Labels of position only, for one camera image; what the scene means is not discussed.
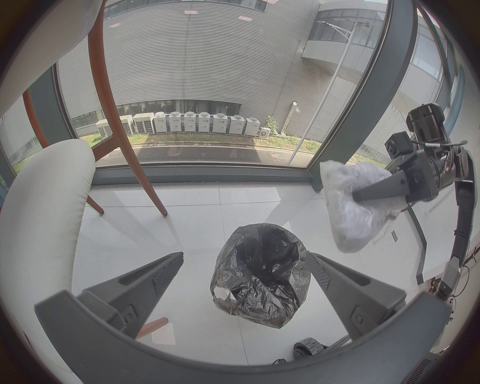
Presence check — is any black plastic bag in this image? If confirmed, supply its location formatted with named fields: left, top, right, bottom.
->
left=209, top=223, right=312, bottom=330

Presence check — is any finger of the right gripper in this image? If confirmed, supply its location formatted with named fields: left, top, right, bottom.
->
left=352, top=170, right=410, bottom=203

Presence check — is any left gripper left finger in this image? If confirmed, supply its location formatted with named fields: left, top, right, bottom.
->
left=76, top=251, right=185, bottom=340

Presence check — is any wooden chair with white cushions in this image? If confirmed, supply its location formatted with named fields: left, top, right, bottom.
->
left=0, top=0, right=170, bottom=340

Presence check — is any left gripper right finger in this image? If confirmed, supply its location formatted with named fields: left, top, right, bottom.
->
left=305, top=252, right=408, bottom=339

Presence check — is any white paper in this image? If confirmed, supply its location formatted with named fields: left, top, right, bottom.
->
left=319, top=159, right=403, bottom=254

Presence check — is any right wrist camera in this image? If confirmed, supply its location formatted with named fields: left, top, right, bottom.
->
left=384, top=131, right=416, bottom=171

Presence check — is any window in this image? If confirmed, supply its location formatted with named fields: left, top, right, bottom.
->
left=0, top=0, right=469, bottom=194

